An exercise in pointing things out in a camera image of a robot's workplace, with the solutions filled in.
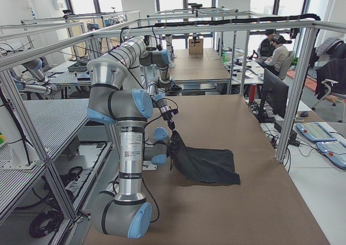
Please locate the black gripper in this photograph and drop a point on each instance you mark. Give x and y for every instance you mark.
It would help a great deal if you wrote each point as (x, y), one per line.
(168, 117)

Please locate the black printed t-shirt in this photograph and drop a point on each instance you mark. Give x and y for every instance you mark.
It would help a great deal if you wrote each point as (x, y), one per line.
(210, 166)

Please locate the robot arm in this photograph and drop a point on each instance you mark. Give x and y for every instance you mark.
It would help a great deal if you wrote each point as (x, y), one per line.
(125, 212)
(156, 66)

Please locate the cardboard box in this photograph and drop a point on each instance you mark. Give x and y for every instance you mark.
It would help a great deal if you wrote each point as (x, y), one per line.
(195, 46)

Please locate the black monitor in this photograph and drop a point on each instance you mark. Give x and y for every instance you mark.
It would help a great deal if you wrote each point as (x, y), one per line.
(275, 93)

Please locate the seated person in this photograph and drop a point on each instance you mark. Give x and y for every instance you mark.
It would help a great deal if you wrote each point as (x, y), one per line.
(279, 55)

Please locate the white teach pendant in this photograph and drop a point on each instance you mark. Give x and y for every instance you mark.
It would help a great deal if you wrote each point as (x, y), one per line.
(334, 151)
(315, 132)

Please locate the office chair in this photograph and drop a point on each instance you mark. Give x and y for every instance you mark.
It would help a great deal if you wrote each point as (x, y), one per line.
(331, 76)

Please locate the aluminium frame rail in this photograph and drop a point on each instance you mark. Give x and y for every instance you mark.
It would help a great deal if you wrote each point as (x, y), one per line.
(235, 24)

